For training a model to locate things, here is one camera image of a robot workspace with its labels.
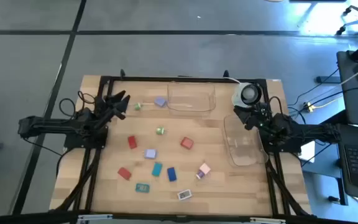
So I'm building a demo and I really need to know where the black power cable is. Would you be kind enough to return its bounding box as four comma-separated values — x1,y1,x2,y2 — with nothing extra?
22,136,67,178

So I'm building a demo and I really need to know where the yellow cable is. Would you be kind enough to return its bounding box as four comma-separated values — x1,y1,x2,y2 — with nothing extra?
312,96,343,110

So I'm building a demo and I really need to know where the teal device with digits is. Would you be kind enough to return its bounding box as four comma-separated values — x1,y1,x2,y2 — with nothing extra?
135,182,150,194

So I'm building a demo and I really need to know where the black floor cable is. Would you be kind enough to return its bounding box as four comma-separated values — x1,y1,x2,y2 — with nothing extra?
295,67,340,106

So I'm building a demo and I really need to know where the white paper sheet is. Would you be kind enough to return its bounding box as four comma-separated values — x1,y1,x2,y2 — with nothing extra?
300,140,316,164

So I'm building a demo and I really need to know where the white digital display device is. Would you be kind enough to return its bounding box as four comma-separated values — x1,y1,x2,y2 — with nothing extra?
177,189,193,201

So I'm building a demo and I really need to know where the red rectangular box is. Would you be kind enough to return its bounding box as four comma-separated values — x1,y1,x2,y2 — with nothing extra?
127,135,138,150
117,167,132,181
180,136,195,151

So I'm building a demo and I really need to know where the black rig crossbar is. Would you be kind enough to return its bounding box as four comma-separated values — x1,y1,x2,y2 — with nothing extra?
0,210,358,224

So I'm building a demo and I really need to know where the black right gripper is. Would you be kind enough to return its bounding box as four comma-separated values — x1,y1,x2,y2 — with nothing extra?
233,101,275,133

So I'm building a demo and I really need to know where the blue rectangular box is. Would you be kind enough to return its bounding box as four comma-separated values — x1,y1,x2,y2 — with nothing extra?
167,167,178,182

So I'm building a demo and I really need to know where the silver metal bracket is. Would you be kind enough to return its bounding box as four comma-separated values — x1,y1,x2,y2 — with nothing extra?
77,213,114,224
249,217,287,224

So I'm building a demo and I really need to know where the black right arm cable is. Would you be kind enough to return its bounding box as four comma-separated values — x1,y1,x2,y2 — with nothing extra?
268,95,285,116

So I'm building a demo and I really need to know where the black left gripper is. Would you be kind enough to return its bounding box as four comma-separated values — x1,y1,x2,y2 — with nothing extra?
93,90,132,129

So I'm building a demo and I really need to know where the lavender wall charger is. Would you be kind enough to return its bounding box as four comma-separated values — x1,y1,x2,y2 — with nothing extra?
142,148,158,160
154,96,168,108

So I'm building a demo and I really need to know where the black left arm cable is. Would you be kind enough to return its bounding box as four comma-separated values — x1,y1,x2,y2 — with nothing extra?
58,90,96,119

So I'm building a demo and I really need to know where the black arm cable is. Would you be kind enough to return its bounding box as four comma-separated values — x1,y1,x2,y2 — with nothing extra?
58,90,96,119
268,95,285,116

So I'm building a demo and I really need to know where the clear plastic bin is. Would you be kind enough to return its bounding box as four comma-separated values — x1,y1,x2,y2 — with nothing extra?
166,80,216,113
223,113,269,167

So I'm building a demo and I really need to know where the teal rectangular device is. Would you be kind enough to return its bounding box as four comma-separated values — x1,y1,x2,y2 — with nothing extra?
151,162,163,177

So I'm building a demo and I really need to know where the black laptop desk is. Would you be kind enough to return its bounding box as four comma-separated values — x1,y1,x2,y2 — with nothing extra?
301,111,358,206

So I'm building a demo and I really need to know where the silver chair base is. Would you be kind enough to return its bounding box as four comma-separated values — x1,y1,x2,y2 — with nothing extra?
336,5,358,35

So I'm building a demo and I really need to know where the pink wall charger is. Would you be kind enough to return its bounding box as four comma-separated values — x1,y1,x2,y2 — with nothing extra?
199,162,212,175

